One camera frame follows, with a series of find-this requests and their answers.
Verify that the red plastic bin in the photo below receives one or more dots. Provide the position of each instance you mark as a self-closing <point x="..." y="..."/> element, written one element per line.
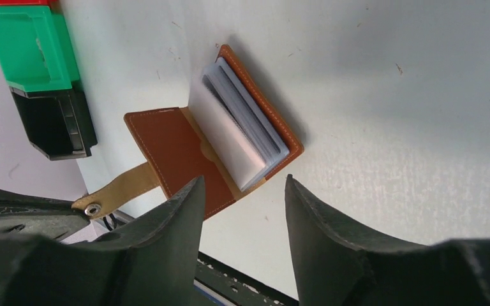
<point x="27" y="2"/>

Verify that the green plastic bin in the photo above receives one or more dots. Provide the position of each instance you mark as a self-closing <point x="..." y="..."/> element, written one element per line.
<point x="36" y="52"/>

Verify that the black plastic bin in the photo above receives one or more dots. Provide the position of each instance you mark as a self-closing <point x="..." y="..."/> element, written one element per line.
<point x="57" y="123"/>

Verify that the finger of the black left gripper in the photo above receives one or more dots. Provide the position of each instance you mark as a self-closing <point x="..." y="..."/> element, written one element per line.
<point x="51" y="218"/>

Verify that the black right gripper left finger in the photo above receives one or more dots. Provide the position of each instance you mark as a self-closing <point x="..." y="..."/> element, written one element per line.
<point x="150" y="260"/>

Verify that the brown leather card holder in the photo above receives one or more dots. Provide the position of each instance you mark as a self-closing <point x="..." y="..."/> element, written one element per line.
<point x="229" y="133"/>

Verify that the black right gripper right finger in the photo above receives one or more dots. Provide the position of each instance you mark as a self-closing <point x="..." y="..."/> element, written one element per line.
<point x="340" y="261"/>

